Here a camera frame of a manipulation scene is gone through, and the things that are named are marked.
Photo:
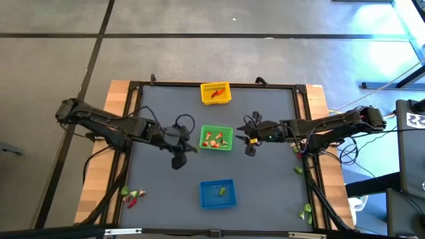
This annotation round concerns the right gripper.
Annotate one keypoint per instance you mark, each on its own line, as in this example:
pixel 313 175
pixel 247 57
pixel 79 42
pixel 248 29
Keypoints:
pixel 269 132

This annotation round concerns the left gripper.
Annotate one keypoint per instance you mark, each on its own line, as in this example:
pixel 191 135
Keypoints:
pixel 176 139

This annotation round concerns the green toy pepper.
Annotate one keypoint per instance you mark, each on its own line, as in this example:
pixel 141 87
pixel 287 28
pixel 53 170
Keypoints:
pixel 298 170
pixel 222 191
pixel 307 207
pixel 125 190
pixel 309 218

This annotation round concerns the green cap toy mushroom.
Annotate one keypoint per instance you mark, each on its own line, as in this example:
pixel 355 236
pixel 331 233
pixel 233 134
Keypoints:
pixel 296 149
pixel 133 193
pixel 301 214

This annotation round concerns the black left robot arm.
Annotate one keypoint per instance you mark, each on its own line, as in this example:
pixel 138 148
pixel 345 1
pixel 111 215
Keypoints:
pixel 99 117

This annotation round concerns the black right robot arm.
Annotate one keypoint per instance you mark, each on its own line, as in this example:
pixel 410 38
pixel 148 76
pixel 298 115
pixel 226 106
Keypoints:
pixel 332 126

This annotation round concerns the green plastic basket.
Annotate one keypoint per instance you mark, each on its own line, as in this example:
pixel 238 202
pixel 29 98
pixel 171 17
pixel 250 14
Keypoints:
pixel 212 129

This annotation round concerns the yellow plastic basket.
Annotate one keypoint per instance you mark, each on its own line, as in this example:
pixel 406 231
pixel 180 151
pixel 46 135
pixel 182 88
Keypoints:
pixel 207 99

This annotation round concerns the blue plastic basket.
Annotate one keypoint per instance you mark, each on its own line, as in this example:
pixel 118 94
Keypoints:
pixel 210 199

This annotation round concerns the white floor object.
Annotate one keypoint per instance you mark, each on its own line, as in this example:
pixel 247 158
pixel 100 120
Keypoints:
pixel 358 204

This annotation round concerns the black cabinet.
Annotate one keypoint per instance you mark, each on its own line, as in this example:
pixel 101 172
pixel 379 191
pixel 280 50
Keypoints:
pixel 405 215
pixel 410 149

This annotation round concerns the black frame clamp hook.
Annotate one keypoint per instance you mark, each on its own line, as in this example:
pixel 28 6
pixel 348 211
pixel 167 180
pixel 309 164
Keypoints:
pixel 262 80
pixel 152 79

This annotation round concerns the silver metal bracket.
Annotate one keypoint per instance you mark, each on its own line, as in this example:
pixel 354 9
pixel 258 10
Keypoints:
pixel 123 231
pixel 307 235

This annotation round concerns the grey metal floor bracket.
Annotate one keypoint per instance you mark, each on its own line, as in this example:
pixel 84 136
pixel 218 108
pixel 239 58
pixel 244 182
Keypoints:
pixel 10 149

